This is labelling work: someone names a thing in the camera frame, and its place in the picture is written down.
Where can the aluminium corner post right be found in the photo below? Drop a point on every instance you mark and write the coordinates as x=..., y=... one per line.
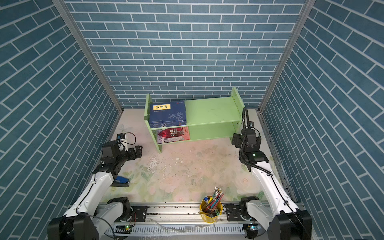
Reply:
x=303, y=16

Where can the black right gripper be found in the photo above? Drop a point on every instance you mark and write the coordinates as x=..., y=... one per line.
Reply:
x=237, y=137

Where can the red pink Hamlet book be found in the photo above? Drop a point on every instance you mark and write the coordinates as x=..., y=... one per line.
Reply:
x=172, y=135

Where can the aluminium corner post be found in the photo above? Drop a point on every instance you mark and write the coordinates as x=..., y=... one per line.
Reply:
x=75, y=31
x=303, y=16

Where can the yellow pen cup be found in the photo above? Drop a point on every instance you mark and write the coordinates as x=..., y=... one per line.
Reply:
x=210, y=209

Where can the blue book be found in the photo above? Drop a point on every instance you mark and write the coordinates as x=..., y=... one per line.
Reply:
x=168, y=115

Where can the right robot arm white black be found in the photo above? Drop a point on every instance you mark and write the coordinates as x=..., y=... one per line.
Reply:
x=282, y=219

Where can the aluminium corner post left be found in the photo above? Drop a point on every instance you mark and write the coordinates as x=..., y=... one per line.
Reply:
x=75, y=31

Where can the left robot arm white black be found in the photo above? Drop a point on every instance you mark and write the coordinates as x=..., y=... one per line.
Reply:
x=82, y=221

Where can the blue stapler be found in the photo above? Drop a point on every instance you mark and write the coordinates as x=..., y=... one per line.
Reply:
x=120, y=182

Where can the green wooden shelf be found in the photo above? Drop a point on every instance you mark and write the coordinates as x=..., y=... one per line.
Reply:
x=207, y=119

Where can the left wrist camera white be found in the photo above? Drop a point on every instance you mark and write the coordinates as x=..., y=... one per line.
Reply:
x=121, y=139

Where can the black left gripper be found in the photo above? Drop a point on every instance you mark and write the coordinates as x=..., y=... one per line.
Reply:
x=138, y=152

